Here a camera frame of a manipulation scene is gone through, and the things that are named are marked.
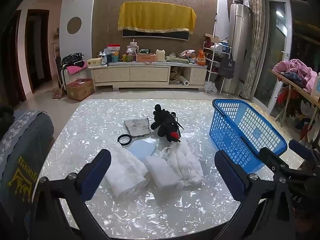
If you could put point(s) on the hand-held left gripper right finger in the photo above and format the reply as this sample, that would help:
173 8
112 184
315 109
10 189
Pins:
228 175

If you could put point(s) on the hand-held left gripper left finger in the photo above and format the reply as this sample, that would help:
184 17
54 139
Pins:
96 173

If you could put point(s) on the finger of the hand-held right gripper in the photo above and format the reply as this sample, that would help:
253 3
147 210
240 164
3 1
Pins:
300 150
268 156

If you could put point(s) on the white towel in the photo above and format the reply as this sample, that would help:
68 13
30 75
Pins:
125 172

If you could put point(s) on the blue plastic basket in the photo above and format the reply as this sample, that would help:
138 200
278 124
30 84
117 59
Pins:
250 130

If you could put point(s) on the white quilted cloth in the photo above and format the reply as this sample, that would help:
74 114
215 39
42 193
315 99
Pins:
186 162

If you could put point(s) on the light blue sheet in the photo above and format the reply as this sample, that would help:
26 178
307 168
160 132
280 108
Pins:
142 148

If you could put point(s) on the white sponge block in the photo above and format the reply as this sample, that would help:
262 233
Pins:
162 171

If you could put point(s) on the black plush toy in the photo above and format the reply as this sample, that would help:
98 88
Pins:
165 122

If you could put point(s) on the grey marbled square pad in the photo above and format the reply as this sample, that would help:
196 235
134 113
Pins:
137 127

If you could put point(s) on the wooden side table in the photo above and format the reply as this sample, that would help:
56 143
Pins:
295 86

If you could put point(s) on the chair with grey printed cover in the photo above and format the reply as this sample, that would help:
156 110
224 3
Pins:
22 155

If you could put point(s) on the pile of pink clothes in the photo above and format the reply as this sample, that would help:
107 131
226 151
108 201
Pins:
297 68

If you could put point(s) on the brown cardboard box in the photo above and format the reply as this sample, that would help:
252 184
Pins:
80 88

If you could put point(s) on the white plastic bag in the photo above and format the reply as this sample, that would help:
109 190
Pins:
211 87

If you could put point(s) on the black hanging bag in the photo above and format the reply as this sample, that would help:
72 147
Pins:
227 67

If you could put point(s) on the glass sliding door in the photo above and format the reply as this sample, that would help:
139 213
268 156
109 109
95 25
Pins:
275 55

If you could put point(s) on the white paper roll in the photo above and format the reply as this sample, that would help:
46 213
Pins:
185 80

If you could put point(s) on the black jacket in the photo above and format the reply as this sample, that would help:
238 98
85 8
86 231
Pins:
6 117

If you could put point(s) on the pink cloth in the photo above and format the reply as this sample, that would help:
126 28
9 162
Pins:
76 68

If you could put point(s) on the yellow tissue box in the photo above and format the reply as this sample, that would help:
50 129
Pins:
95 62

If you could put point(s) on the cream television cabinet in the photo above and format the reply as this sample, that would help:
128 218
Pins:
147 73

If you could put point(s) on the patterned curtain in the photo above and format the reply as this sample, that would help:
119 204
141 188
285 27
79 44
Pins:
255 42

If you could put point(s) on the white metal rack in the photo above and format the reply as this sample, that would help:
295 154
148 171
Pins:
212 55

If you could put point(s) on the standing air conditioner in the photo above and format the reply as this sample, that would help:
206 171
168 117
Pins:
237 42

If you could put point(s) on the black patterned cloth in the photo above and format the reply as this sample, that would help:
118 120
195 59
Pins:
72 58

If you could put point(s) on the orange bag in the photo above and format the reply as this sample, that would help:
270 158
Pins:
200 58

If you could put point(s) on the red and white package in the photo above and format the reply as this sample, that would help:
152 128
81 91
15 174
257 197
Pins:
113 49

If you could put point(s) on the pink storage box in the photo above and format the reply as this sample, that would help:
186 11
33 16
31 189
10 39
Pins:
145 57

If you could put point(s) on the open cardboard box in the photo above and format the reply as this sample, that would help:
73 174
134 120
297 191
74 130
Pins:
211 38

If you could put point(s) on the white cup with straw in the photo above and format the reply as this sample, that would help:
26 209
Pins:
132 47

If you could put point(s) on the white plastic jug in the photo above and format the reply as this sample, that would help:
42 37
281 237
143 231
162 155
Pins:
160 55

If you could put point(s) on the black television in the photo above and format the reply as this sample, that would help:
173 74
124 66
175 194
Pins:
155 35

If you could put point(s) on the black folding chair frame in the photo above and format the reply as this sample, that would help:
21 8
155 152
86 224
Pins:
63 80

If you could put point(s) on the brown wooden door frame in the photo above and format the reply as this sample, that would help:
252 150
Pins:
28 55

